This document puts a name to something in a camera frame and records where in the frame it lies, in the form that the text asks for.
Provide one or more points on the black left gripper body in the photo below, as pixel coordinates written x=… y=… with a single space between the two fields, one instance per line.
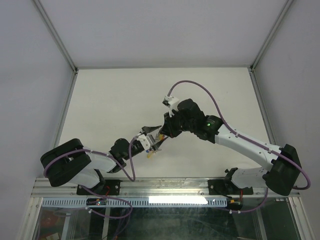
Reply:
x=135 y=149

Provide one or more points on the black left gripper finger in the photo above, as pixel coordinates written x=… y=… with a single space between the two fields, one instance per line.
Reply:
x=149 y=129
x=157 y=145

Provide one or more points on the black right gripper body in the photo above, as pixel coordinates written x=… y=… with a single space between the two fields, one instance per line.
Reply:
x=175 y=124

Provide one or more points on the yellow key tag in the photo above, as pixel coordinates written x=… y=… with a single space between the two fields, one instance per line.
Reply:
x=150 y=154

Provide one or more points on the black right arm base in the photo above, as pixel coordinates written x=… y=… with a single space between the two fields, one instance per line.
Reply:
x=223 y=188

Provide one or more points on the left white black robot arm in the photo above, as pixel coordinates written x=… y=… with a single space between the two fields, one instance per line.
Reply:
x=72 y=162

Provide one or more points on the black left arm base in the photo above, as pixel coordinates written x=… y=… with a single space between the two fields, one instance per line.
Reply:
x=110 y=187

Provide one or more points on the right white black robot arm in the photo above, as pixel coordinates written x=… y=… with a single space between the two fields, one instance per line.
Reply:
x=279 y=167

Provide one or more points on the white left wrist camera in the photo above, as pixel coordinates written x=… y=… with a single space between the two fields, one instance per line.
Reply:
x=146 y=141

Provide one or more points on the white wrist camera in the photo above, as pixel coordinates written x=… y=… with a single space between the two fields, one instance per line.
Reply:
x=171 y=103
x=146 y=141

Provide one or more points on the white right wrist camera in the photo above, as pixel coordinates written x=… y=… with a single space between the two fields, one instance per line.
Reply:
x=171 y=103

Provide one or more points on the aluminium front rail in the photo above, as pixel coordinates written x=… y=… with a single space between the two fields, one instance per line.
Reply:
x=140 y=188

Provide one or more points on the perforated grey cable duct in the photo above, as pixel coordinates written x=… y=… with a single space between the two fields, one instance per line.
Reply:
x=137 y=202

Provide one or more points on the left aluminium frame post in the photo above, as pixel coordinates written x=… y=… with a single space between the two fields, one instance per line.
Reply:
x=54 y=34

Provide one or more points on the aluminium frame post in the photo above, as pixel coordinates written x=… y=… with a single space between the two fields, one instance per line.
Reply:
x=54 y=34
x=272 y=33

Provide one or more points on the right aluminium frame post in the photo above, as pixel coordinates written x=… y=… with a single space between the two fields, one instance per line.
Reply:
x=272 y=33

